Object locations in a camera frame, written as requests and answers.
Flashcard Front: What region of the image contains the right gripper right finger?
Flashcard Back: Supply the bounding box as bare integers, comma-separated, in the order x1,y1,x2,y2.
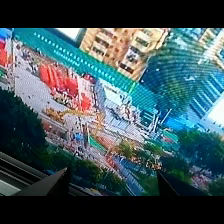
156,169,208,197

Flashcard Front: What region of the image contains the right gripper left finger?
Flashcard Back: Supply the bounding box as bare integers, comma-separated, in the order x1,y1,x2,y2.
13,166,71,197

